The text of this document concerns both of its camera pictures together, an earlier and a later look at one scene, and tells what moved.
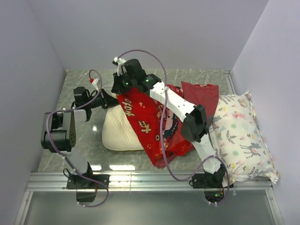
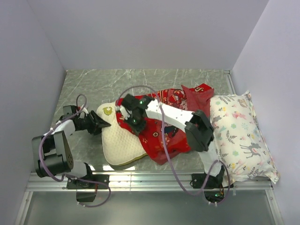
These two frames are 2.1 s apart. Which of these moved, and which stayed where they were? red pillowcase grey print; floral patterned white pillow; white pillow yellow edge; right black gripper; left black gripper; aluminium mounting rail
Moved: right black gripper; left black gripper; white pillow yellow edge; red pillowcase grey print
Stayed: floral patterned white pillow; aluminium mounting rail
